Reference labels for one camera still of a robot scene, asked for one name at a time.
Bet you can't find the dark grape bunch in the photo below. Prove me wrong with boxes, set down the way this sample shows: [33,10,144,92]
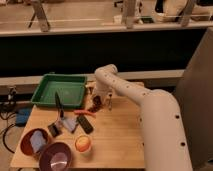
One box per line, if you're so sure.
[89,96,102,113]

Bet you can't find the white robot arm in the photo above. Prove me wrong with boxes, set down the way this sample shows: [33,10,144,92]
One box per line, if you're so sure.
[93,64,193,171]

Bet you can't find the green plastic tray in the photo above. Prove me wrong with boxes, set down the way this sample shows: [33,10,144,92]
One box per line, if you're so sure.
[31,74,87,109]

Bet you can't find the orange carrot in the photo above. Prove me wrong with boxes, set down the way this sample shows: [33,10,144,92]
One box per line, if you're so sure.
[73,110,96,117]

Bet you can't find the black rectangular remote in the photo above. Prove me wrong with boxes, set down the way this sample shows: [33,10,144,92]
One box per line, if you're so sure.
[77,115,93,134]

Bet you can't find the grey blue cloth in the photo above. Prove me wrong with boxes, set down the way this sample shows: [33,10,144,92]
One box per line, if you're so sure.
[62,118,78,133]

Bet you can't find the orange fruit in cup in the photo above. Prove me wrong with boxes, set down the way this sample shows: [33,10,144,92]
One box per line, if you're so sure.
[75,135,91,153]

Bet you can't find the small black block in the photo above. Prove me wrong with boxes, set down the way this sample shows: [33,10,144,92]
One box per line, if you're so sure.
[48,123,61,137]

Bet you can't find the blue sponge in bowl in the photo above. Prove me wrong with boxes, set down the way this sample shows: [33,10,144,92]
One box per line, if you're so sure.
[30,131,46,153]

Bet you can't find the purple bowl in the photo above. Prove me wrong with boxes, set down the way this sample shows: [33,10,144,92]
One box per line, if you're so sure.
[39,142,72,171]

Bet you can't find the blue box beside table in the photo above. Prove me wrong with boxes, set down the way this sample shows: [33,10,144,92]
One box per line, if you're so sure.
[15,108,32,127]

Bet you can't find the brown bowl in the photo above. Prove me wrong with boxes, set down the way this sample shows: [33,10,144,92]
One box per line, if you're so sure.
[20,128,50,157]

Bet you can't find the black handled knife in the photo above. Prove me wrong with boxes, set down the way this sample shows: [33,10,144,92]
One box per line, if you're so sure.
[55,92,64,118]

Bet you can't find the black cables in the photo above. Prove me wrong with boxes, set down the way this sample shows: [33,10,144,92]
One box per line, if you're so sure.
[0,99,18,154]

